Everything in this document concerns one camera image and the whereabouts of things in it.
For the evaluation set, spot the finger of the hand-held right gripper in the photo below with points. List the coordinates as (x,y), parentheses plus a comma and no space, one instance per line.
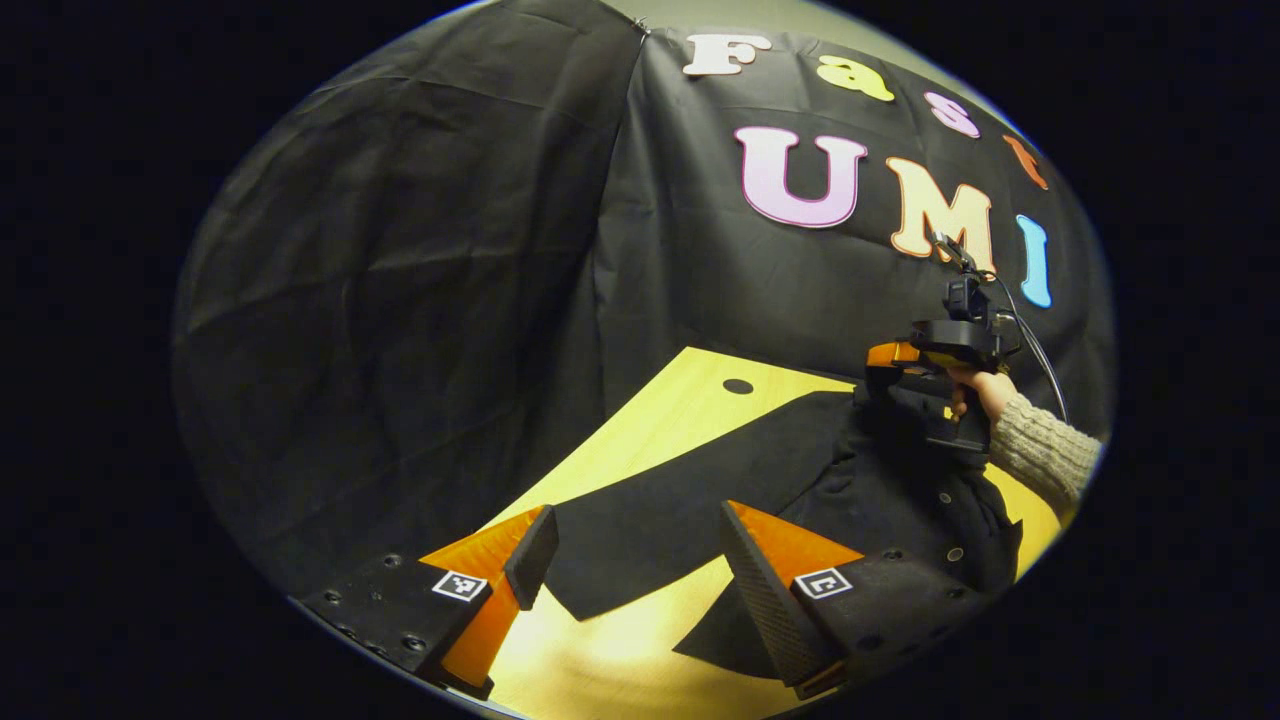
(895,355)

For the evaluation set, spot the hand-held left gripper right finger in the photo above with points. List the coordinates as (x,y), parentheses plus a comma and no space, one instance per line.
(765,600)

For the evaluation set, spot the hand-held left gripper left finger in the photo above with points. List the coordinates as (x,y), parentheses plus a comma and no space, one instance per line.
(533,555)

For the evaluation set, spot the black buttoned coat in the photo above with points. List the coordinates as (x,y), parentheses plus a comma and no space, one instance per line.
(700,480)

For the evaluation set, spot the black round table grommet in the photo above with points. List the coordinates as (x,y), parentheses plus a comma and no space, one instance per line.
(738,386)

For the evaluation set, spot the black backdrop cloth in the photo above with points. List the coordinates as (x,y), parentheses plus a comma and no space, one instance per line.
(400,300)

